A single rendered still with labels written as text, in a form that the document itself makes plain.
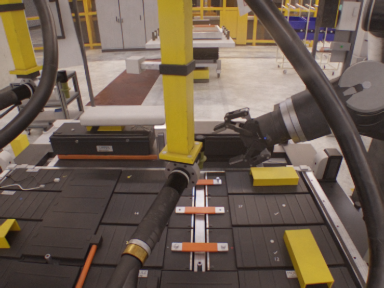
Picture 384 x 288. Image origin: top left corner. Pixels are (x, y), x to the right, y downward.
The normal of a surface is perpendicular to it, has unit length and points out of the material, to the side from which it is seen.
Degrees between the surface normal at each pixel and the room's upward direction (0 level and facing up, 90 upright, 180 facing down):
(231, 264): 0
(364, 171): 54
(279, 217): 0
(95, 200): 0
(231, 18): 90
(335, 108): 60
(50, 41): 45
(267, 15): 81
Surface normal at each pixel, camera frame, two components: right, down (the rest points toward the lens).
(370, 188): -0.32, -0.16
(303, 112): -0.51, -0.01
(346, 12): -0.03, 0.50
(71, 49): 0.39, 0.45
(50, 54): 0.31, -0.29
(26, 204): -0.02, -0.87
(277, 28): -0.54, 0.26
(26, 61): 0.96, 0.12
